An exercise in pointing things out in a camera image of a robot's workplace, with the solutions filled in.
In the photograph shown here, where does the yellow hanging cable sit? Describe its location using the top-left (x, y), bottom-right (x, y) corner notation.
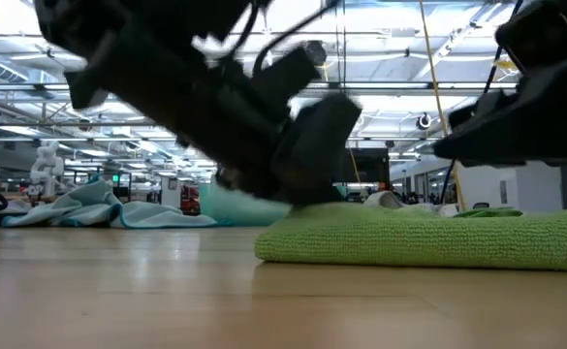
top-left (418, 0), bottom-right (466, 212)

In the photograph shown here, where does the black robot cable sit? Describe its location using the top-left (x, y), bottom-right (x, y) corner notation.
top-left (437, 0), bottom-right (526, 206)

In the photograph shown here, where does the light blue microfiber towel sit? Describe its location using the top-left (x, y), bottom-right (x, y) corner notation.
top-left (0, 174), bottom-right (219, 230)

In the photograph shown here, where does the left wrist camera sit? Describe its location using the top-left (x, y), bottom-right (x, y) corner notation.
top-left (251, 45), bottom-right (322, 120)

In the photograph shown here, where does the black monitor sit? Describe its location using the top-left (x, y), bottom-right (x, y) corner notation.
top-left (345, 147), bottom-right (392, 186)

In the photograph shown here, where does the bright green microfiber towel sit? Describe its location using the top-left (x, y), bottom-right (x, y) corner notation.
top-left (254, 202), bottom-right (567, 271)

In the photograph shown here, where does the long ceiling light bar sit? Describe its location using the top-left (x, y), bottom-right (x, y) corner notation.
top-left (0, 80), bottom-right (520, 94)

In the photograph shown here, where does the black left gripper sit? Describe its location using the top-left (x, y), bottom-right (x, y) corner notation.
top-left (179, 61), bottom-right (362, 206)

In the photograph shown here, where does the teal translucent plastic bin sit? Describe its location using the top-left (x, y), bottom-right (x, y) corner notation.
top-left (198, 181), bottom-right (348, 228)

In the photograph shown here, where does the red tool cabinet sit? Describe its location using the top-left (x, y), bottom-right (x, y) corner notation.
top-left (180, 185), bottom-right (201, 215)

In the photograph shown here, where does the light grey tagged towel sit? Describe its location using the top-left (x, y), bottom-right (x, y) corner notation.
top-left (362, 190), bottom-right (460, 218)

